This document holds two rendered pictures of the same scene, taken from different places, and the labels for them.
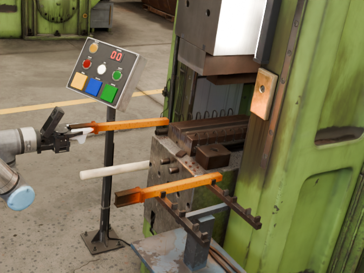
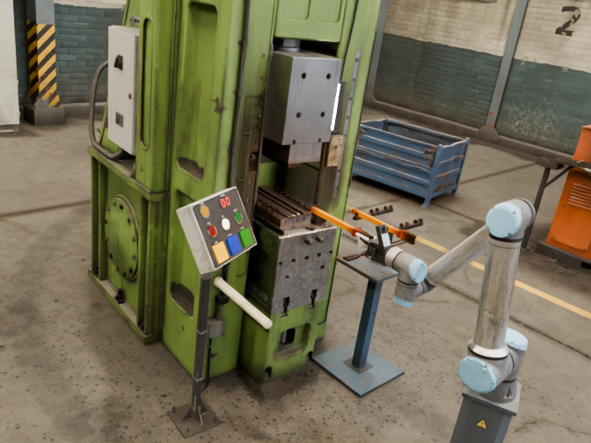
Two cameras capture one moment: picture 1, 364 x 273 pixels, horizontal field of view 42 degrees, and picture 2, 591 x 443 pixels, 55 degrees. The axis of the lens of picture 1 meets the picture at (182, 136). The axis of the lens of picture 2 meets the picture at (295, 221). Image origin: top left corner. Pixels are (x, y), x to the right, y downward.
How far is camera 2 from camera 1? 3.44 m
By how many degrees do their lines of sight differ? 87
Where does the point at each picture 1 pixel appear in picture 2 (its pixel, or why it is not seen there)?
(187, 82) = (247, 186)
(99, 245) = (205, 417)
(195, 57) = (311, 151)
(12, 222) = not seen: outside the picture
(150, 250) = (379, 273)
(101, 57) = (215, 214)
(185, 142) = (303, 219)
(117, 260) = (224, 403)
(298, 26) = (352, 99)
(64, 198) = not seen: outside the picture
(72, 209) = not seen: outside the picture
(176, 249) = (371, 265)
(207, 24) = (323, 122)
